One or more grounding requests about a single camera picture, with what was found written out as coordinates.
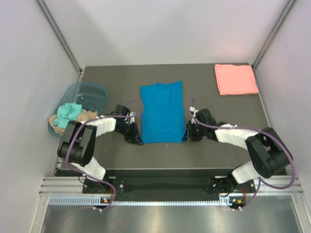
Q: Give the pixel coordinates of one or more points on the teal plastic basin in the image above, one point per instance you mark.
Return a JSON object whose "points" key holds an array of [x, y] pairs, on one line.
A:
{"points": [[92, 96]]}

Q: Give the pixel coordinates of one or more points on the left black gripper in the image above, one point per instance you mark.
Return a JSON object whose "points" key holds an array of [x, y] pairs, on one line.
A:
{"points": [[134, 138]]}

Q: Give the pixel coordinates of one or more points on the folded pink t shirt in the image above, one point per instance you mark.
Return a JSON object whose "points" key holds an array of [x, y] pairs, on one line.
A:
{"points": [[235, 79]]}

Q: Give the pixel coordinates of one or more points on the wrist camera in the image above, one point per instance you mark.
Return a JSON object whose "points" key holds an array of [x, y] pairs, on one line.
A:
{"points": [[193, 111], [132, 117]]}

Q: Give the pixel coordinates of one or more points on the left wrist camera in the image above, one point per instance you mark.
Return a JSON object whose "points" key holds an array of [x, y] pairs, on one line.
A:
{"points": [[132, 117]]}

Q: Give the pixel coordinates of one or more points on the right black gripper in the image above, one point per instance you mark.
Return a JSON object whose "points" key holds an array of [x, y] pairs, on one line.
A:
{"points": [[189, 136]]}

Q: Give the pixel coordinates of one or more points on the mint green t shirt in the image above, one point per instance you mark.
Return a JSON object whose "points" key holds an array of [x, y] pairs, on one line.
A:
{"points": [[68, 111]]}

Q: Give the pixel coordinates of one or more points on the blue t shirt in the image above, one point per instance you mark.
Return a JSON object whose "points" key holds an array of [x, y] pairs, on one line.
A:
{"points": [[163, 118]]}

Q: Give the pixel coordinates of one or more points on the left aluminium frame post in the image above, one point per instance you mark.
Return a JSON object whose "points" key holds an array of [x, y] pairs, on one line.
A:
{"points": [[56, 30]]}

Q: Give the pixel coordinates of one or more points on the right aluminium frame post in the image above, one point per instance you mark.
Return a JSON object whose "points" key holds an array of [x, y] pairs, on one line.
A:
{"points": [[272, 34]]}

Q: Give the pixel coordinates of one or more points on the beige t shirt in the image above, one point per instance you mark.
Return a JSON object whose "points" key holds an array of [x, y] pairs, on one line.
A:
{"points": [[60, 128]]}

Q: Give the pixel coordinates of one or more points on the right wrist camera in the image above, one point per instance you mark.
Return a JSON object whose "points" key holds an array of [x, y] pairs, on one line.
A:
{"points": [[193, 111]]}

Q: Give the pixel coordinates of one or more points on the aluminium frame post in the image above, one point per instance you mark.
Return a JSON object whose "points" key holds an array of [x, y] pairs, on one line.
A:
{"points": [[56, 30], [272, 34]]}

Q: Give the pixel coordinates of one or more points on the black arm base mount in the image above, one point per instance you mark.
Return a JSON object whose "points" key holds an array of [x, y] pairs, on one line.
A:
{"points": [[208, 180]]}

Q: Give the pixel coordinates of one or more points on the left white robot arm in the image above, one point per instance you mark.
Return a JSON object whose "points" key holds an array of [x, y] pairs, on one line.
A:
{"points": [[77, 144]]}

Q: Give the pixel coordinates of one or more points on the aluminium extrusion rail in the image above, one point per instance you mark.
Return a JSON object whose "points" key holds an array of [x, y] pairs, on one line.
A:
{"points": [[61, 186]]}

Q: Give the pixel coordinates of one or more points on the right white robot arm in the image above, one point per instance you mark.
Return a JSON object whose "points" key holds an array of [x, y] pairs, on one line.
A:
{"points": [[268, 154]]}

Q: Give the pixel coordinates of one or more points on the slotted cable duct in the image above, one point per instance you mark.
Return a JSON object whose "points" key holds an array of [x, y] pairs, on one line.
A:
{"points": [[103, 201]]}

